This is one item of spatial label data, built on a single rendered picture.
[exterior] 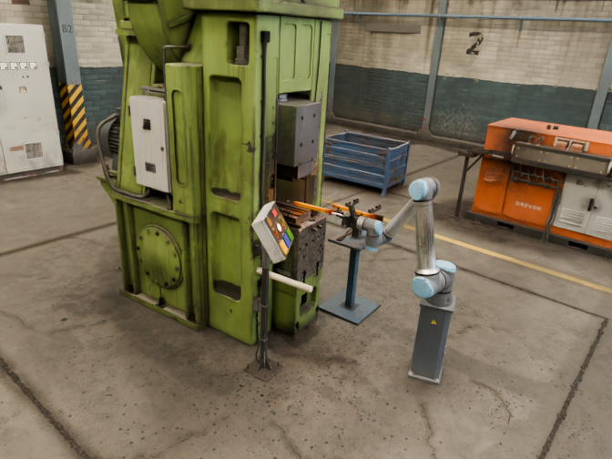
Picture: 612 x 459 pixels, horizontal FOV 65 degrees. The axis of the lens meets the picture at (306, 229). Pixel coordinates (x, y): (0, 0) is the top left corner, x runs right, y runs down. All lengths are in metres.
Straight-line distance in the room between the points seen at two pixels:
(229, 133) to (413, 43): 8.54
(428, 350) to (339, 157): 4.54
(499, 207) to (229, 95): 4.27
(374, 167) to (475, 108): 4.17
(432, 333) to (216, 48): 2.31
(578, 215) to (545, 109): 4.41
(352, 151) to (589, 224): 3.26
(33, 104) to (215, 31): 5.16
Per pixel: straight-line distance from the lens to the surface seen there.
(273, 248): 2.82
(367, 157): 7.21
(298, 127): 3.20
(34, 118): 8.07
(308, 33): 3.48
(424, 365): 3.52
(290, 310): 3.71
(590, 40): 10.28
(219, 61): 3.20
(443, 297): 3.25
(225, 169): 3.35
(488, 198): 6.60
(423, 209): 2.93
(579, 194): 6.31
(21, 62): 7.96
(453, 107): 11.04
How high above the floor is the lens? 2.22
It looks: 23 degrees down
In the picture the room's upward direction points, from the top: 3 degrees clockwise
